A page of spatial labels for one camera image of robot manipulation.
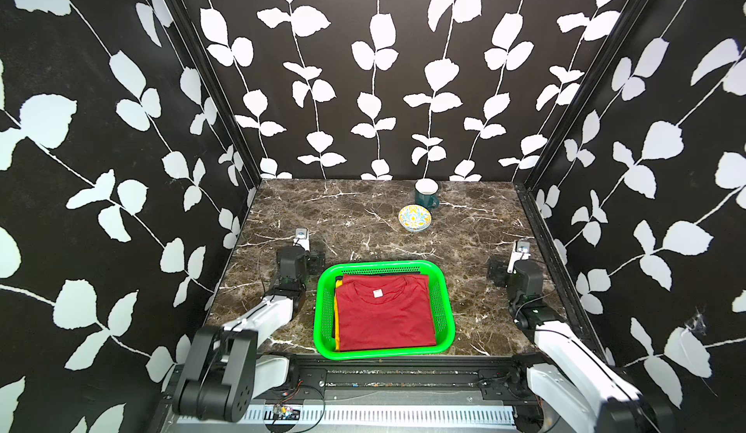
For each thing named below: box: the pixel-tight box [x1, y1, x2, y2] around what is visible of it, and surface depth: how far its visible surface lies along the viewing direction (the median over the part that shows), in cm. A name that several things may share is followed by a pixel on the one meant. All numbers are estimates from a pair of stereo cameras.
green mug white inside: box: [414, 177, 441, 210], surface depth 107 cm
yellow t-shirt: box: [334, 276, 343, 351], surface depth 84 cm
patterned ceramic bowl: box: [398, 203, 433, 233], surface depth 109 cm
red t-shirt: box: [337, 273, 438, 352], surface depth 83 cm
